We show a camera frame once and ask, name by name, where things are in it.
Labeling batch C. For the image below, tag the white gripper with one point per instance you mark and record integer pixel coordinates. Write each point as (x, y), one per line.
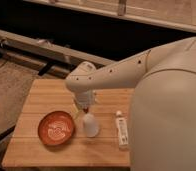
(83, 101)

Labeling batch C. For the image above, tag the orange ceramic bowl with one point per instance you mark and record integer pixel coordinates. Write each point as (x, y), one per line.
(56, 128)

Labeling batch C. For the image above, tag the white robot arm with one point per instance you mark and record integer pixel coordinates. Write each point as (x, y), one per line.
(162, 117)

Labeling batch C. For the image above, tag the white tube bottle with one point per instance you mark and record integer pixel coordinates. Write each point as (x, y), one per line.
(121, 125)

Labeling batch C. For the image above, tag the wooden table board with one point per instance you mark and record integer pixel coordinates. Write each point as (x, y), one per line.
(47, 95)

